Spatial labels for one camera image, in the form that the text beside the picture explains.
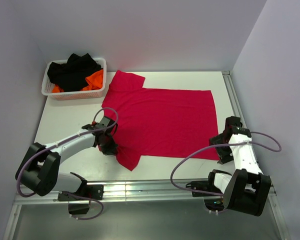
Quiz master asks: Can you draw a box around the red t shirt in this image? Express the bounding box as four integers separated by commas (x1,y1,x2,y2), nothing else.
102,70,218,171

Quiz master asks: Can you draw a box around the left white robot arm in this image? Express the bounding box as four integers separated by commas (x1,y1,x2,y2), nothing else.
15,130,118,200

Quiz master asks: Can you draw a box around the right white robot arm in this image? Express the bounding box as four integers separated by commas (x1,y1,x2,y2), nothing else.
206,134,272,216

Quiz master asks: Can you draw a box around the orange t shirt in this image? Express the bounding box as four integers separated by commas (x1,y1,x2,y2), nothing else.
52,69,104,93

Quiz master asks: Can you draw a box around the black t shirt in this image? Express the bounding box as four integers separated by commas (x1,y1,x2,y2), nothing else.
47,53,103,84

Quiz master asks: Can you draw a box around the white plastic basket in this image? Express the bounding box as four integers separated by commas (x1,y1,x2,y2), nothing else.
41,57,107,101

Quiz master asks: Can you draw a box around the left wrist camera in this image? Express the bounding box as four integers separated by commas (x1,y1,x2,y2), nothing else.
81,116,118,136

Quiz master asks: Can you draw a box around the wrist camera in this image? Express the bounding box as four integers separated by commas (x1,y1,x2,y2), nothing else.
223,116,252,140
81,116,118,136

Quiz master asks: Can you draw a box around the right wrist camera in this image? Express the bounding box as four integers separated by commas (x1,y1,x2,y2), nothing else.
223,116,252,140

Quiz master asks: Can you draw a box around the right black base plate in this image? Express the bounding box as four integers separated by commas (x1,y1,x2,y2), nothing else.
189,179,237,198

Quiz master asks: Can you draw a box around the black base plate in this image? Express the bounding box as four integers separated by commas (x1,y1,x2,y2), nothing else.
57,184,104,202
189,179,237,198

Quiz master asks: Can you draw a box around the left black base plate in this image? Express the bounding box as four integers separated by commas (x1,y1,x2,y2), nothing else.
57,184,104,202

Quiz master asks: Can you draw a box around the front aluminium rail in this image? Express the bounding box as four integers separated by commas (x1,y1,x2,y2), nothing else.
13,179,276,205

